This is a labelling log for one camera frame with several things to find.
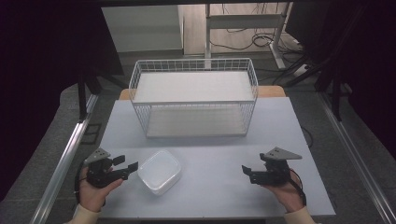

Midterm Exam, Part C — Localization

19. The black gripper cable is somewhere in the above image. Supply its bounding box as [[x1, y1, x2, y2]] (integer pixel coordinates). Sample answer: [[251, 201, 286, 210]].
[[289, 168, 308, 207], [73, 159, 89, 203]]

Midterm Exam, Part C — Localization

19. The aluminium rail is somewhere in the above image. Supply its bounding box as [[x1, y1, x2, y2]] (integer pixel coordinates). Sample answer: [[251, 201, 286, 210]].
[[317, 91, 396, 224], [29, 92, 100, 224]]

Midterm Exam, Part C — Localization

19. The white wire basket rack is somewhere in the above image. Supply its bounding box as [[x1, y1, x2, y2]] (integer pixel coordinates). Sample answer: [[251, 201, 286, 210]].
[[128, 57, 260, 139]]

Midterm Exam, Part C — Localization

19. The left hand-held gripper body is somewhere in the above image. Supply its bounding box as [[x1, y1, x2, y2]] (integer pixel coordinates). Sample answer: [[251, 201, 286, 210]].
[[83, 147, 130, 189]]

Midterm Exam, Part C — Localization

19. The black metal stand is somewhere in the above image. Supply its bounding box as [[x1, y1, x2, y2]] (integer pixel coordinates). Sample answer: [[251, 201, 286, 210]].
[[77, 73, 104, 123], [313, 73, 344, 123]]

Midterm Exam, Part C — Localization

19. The thin black cable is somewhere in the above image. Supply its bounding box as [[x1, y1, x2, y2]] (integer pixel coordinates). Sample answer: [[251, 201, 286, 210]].
[[300, 125, 314, 149]]

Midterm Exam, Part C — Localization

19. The white metal desk frame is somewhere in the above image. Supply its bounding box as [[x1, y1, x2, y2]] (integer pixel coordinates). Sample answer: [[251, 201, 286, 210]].
[[204, 2, 293, 70]]

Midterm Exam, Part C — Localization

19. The white power strip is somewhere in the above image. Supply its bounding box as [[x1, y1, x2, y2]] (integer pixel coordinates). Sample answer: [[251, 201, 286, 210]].
[[292, 63, 310, 77]]

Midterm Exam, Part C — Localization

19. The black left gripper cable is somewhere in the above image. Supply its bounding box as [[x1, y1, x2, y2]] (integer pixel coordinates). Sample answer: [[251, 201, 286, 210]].
[[73, 159, 89, 203]]

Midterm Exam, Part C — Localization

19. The person's right hand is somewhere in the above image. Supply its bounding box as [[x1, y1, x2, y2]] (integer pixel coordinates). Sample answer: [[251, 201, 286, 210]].
[[262, 169, 305, 215]]

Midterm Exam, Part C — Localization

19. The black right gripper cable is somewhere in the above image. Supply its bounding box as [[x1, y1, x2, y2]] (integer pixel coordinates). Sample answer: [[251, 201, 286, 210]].
[[289, 168, 308, 207]]

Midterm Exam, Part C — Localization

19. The person's left hand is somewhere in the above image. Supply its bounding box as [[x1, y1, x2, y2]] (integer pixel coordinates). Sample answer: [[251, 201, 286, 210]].
[[78, 167, 124, 214]]

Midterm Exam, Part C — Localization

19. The tangle of black floor cables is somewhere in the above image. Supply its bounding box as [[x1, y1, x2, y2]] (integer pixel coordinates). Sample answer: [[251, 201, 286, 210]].
[[208, 3, 307, 87]]

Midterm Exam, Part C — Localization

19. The clear plastic container with lid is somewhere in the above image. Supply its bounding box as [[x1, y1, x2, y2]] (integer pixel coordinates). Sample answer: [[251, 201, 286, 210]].
[[136, 148, 183, 197]]

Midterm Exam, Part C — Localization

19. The black curtain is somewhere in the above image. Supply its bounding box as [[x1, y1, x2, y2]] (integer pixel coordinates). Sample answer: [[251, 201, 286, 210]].
[[284, 1, 396, 161], [0, 2, 125, 203]]

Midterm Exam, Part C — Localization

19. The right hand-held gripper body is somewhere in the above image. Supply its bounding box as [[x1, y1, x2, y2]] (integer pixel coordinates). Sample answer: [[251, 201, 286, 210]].
[[248, 147, 304, 188]]

